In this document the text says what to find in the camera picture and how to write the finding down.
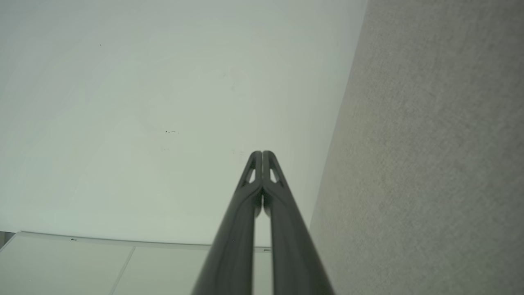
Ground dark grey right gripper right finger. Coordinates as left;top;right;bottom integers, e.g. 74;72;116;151
262;150;335;295

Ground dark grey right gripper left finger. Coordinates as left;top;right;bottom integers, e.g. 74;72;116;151
192;151;263;295

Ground grey fabric sofa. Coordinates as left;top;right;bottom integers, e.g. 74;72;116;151
309;0;524;295

